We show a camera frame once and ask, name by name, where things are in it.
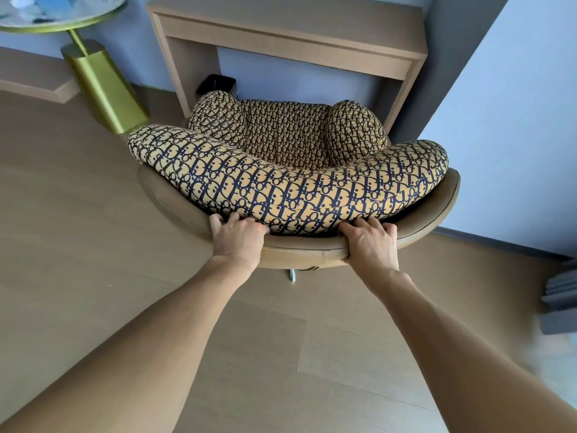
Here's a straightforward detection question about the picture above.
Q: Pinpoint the person's left hand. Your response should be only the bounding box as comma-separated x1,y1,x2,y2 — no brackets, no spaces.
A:
209,212,270,269

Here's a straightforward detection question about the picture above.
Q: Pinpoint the person's right hand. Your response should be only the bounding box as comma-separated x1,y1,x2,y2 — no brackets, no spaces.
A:
337,216,400,273

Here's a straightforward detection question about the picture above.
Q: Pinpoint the person's left forearm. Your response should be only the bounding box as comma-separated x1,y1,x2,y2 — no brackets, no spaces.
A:
0,256,256,433

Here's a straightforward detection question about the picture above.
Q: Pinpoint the person's right forearm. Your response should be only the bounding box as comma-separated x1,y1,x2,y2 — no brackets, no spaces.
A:
355,267,577,433

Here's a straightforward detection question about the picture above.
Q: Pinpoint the beige navy patterned chair cushion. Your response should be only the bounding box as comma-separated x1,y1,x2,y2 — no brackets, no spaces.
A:
127,90,450,236

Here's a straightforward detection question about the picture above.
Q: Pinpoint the black waste bin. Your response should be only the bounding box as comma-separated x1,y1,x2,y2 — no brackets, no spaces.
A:
196,74,238,98

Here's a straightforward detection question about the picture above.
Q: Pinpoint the round side table gold base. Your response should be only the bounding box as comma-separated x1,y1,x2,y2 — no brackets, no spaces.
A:
0,0,151,135

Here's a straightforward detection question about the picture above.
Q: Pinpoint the light wooden desk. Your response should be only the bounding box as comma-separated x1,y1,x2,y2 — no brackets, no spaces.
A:
146,0,429,136

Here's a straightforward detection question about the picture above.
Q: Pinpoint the low wooden platform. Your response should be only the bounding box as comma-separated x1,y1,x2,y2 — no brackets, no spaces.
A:
0,46,81,104

